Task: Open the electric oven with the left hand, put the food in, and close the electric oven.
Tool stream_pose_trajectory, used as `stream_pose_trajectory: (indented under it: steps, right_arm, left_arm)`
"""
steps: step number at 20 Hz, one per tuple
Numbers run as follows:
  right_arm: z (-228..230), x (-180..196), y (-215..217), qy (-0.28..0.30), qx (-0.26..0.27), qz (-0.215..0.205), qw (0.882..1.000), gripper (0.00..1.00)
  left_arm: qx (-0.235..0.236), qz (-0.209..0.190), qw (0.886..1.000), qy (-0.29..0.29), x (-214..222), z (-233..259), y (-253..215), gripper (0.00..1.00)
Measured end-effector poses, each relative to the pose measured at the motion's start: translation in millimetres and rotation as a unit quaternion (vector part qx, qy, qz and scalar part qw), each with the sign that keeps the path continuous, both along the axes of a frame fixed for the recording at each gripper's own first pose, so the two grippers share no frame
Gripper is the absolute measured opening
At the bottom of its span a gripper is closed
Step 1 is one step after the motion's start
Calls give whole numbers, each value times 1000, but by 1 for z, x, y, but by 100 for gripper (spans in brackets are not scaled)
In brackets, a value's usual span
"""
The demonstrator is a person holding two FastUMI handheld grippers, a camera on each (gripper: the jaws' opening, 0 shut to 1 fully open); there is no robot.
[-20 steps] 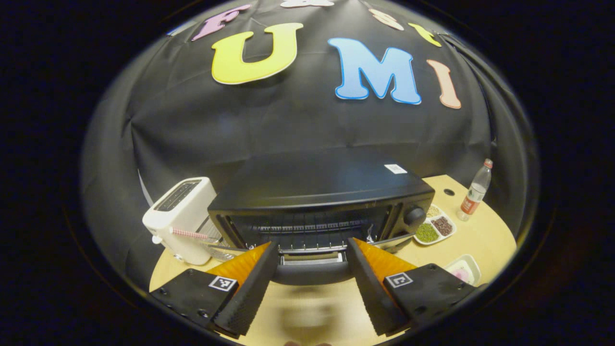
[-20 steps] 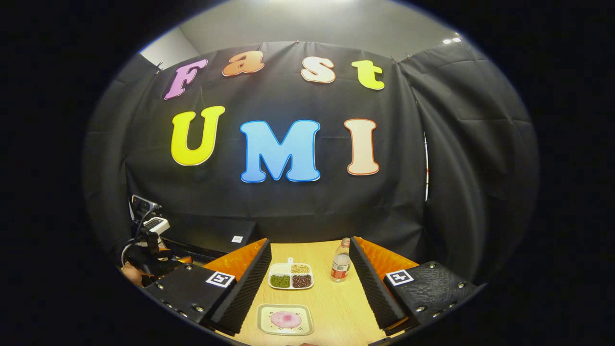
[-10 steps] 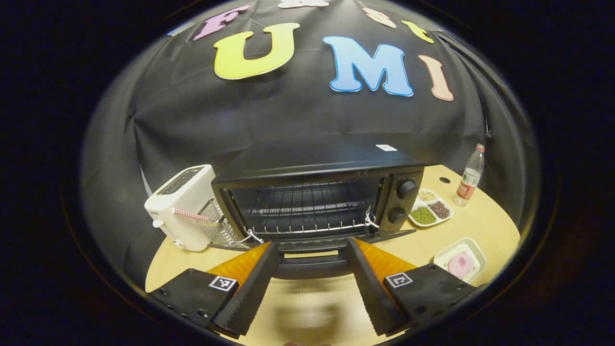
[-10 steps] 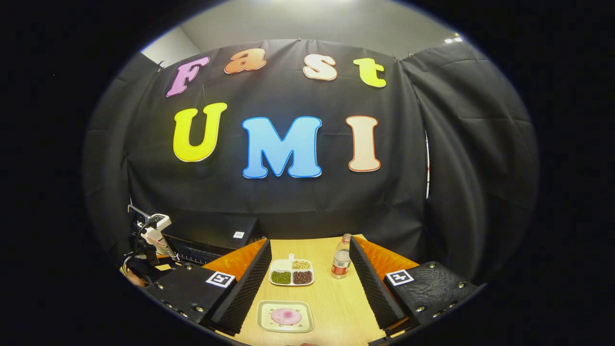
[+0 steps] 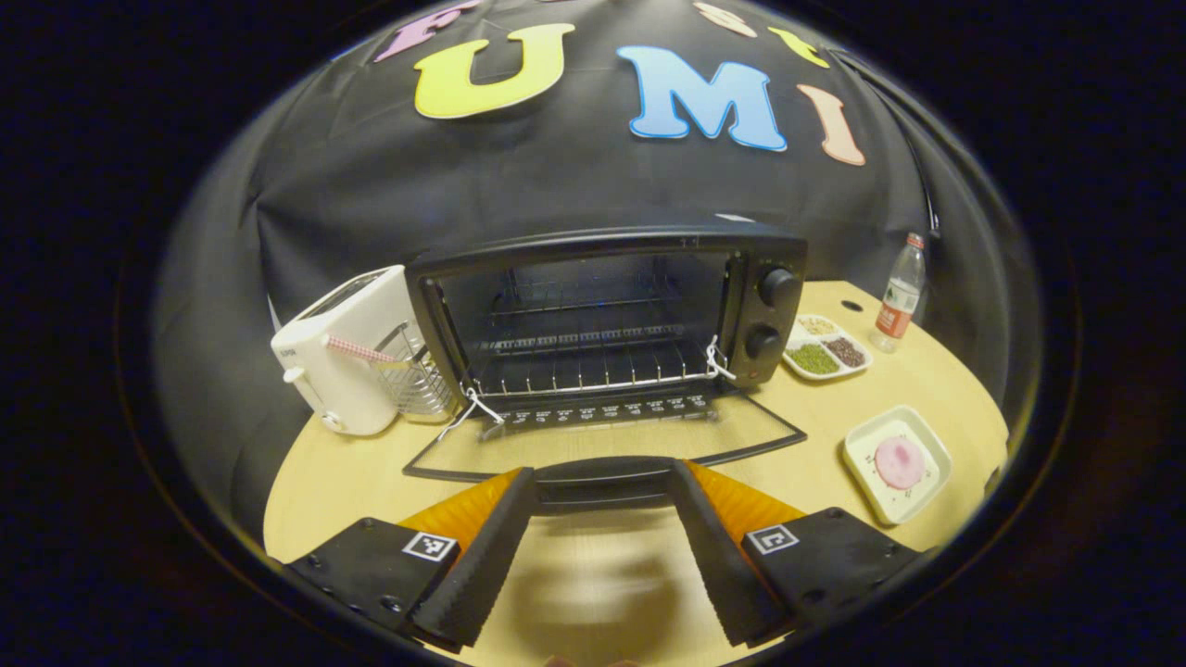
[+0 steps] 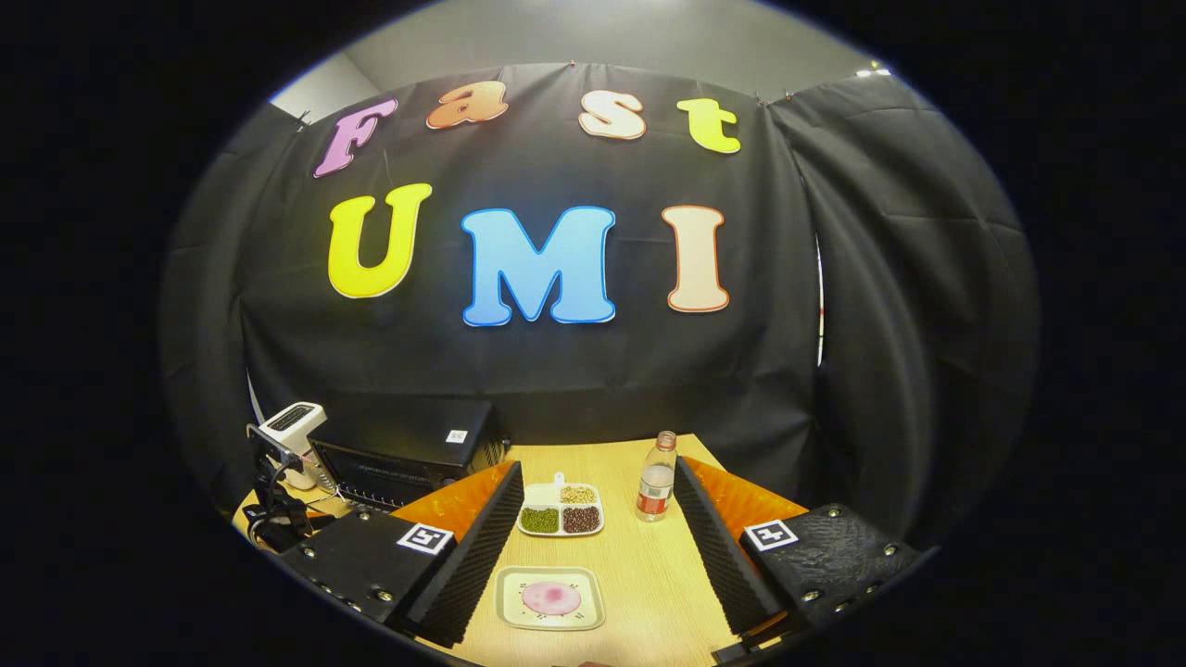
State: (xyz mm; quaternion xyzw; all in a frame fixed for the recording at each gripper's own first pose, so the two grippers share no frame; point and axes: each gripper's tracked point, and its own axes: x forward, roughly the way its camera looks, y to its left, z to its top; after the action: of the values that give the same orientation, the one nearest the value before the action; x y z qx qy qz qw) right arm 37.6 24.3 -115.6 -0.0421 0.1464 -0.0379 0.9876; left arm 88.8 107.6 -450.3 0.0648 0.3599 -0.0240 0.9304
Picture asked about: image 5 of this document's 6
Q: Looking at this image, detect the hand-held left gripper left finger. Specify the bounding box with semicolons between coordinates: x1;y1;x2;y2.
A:
287;467;539;651

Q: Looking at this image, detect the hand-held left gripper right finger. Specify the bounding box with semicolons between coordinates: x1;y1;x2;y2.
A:
669;459;923;648

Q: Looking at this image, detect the square cream plate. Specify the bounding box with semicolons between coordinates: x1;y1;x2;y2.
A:
842;405;953;527

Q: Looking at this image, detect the round pink food slice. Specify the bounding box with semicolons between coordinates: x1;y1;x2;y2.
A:
874;436;927;491

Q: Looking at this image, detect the black electric oven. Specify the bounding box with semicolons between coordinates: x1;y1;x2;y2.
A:
402;222;810;516

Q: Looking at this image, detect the white toaster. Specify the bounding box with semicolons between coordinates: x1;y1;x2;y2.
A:
271;265;414;437

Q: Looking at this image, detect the divided white tray of beans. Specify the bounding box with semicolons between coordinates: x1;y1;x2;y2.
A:
783;314;874;382

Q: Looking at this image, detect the pink striped stick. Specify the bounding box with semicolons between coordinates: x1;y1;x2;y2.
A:
323;334;398;365

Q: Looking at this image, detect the clear plastic water bottle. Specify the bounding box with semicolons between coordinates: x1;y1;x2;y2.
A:
870;233;927;355

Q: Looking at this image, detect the black backdrop cloth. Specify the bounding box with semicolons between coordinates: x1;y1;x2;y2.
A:
153;0;1039;557

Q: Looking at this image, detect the white string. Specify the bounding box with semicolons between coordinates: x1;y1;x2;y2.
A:
705;334;738;382
435;386;507;442

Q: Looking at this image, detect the metal wire basket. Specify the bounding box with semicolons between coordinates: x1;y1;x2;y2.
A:
375;321;461;423

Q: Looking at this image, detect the oven wire rack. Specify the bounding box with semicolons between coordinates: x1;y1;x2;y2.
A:
474;324;720;399

